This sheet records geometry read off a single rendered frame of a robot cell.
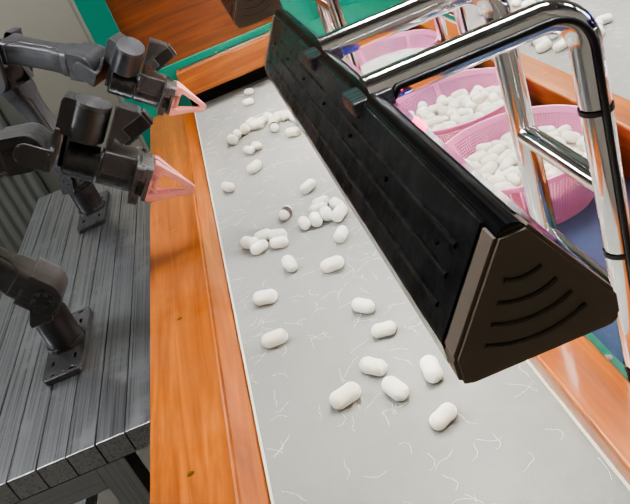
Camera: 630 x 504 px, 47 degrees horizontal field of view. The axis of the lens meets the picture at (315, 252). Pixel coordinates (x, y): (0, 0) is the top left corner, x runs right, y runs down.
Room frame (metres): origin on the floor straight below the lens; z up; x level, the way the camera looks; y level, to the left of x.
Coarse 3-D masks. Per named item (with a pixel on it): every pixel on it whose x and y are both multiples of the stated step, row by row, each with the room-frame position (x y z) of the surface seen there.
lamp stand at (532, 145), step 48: (432, 0) 0.62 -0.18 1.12; (480, 0) 0.62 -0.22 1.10; (336, 48) 0.61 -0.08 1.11; (432, 48) 0.48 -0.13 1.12; (480, 48) 0.47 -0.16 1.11; (576, 48) 0.48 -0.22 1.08; (384, 96) 0.46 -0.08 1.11; (528, 96) 0.63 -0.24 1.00; (576, 96) 0.49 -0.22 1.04; (528, 144) 0.60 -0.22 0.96; (528, 192) 0.63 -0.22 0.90; (624, 192) 0.47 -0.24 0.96; (624, 240) 0.47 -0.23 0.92; (624, 288) 0.47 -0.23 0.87; (624, 336) 0.48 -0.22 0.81
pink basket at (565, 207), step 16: (544, 112) 1.07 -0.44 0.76; (560, 112) 1.05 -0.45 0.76; (576, 112) 1.02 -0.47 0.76; (480, 128) 1.11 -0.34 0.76; (496, 128) 1.11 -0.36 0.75; (576, 128) 1.02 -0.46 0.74; (448, 144) 1.09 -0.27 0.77; (464, 144) 1.10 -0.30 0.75; (560, 176) 0.85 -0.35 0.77; (512, 192) 0.87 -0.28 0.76; (560, 192) 0.87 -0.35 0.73; (576, 192) 0.87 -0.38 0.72; (592, 192) 0.90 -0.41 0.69; (560, 208) 0.87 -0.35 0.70; (576, 208) 0.89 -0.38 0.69
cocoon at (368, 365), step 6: (360, 360) 0.66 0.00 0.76; (366, 360) 0.65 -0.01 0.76; (372, 360) 0.65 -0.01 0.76; (378, 360) 0.65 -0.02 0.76; (360, 366) 0.65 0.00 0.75; (366, 366) 0.65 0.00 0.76; (372, 366) 0.64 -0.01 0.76; (378, 366) 0.64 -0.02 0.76; (384, 366) 0.64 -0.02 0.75; (366, 372) 0.65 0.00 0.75; (372, 372) 0.64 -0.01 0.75; (378, 372) 0.64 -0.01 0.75; (384, 372) 0.64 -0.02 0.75
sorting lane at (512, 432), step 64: (256, 192) 1.28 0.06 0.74; (320, 192) 1.17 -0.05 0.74; (256, 256) 1.03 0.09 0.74; (320, 256) 0.95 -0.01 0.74; (256, 320) 0.85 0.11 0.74; (320, 320) 0.79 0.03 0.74; (384, 320) 0.74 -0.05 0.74; (256, 384) 0.72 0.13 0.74; (320, 384) 0.67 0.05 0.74; (448, 384) 0.59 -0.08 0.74; (512, 384) 0.55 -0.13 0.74; (320, 448) 0.57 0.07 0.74; (384, 448) 0.54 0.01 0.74; (448, 448) 0.51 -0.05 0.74; (512, 448) 0.47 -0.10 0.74; (576, 448) 0.45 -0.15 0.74
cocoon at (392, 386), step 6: (384, 378) 0.61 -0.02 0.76; (390, 378) 0.61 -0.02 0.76; (396, 378) 0.61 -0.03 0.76; (384, 384) 0.61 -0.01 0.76; (390, 384) 0.60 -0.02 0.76; (396, 384) 0.60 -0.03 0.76; (402, 384) 0.59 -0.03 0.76; (384, 390) 0.60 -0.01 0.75; (390, 390) 0.59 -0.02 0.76; (396, 390) 0.59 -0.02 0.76; (402, 390) 0.59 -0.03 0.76; (408, 390) 0.59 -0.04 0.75; (390, 396) 0.59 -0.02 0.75; (396, 396) 0.59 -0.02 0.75; (402, 396) 0.58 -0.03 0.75
